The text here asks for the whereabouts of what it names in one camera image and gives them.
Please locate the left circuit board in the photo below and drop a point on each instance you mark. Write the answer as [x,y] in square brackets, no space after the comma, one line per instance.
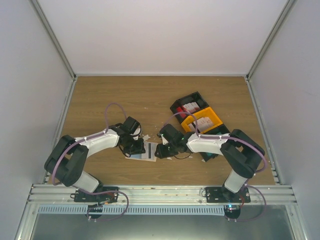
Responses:
[94,212]

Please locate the circuit board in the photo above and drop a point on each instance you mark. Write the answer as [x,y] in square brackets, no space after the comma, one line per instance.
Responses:
[94,212]
[232,212]

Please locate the yellow storage bin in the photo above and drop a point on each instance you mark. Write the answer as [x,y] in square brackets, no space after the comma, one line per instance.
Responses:
[207,112]

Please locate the black bin with teal cards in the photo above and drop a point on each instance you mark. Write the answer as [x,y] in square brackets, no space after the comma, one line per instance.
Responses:
[219,130]

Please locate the white red credit card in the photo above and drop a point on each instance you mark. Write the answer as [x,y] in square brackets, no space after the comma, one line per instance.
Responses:
[150,149]

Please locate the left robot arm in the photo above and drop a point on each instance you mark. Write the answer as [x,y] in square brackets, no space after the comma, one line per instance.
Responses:
[67,160]

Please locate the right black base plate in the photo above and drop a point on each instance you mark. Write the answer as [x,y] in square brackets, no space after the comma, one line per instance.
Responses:
[219,194]

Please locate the white striped card stack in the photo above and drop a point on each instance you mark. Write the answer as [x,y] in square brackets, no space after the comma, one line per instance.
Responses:
[203,124]

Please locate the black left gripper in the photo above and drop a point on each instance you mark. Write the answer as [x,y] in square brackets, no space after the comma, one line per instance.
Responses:
[139,150]

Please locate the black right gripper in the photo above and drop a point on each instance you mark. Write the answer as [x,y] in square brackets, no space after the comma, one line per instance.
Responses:
[162,154]

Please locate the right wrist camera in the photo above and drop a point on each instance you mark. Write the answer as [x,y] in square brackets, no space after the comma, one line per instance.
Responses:
[164,141]

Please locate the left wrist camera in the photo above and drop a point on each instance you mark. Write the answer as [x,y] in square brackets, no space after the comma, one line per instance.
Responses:
[136,133]

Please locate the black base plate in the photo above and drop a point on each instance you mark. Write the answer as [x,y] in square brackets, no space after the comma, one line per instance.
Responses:
[219,194]
[112,197]

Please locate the aluminium front rail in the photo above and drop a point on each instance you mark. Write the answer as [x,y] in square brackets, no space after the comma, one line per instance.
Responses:
[166,195]

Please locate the black bin with red cards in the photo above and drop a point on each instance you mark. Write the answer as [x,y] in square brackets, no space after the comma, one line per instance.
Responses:
[193,97]

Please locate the grey slotted cable duct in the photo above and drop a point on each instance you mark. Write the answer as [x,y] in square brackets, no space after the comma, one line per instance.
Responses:
[136,209]

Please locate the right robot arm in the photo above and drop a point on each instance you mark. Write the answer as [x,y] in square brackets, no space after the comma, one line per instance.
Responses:
[245,156]

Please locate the right circuit board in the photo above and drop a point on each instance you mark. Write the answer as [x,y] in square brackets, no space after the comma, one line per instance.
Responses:
[232,212]

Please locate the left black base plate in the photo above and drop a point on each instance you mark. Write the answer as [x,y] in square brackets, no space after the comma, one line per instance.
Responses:
[112,197]

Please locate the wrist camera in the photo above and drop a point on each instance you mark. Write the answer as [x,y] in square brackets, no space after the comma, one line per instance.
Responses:
[164,141]
[136,133]

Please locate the teal card stack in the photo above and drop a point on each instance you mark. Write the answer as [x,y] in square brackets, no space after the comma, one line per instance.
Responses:
[211,156]

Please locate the red white card stack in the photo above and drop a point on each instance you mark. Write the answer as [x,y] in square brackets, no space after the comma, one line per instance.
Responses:
[190,107]

